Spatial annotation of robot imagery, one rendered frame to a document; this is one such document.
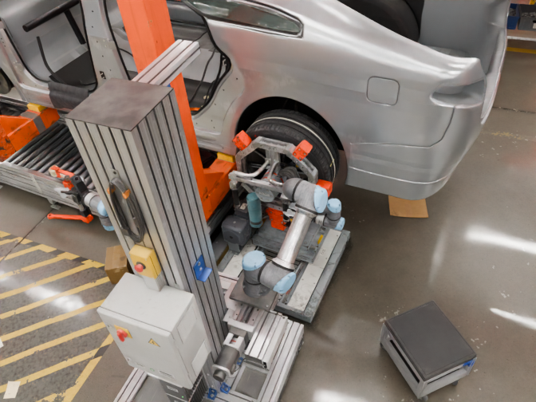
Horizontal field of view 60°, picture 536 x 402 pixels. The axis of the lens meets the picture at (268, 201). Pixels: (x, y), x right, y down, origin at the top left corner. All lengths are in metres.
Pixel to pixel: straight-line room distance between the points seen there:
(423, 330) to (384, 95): 1.35
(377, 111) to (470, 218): 1.69
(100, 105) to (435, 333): 2.18
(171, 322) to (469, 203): 2.90
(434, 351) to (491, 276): 1.03
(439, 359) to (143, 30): 2.29
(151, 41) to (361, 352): 2.21
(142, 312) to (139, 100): 0.85
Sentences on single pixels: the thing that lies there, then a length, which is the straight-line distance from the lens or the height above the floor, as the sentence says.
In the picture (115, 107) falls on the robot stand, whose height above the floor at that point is 2.03.
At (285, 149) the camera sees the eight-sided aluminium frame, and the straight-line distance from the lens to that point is 2.71.
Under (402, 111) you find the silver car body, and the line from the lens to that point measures 2.59.
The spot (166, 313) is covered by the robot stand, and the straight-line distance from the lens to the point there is 1.91.
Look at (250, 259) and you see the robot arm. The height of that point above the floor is 1.04.
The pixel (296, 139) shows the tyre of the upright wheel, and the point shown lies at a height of 1.14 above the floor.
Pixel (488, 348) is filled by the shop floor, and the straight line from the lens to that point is 3.35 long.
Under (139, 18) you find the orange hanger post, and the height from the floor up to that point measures 1.94.
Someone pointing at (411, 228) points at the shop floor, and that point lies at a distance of 3.84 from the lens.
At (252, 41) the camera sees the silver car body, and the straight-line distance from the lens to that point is 2.74.
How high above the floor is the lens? 2.78
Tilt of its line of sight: 44 degrees down
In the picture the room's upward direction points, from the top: 6 degrees counter-clockwise
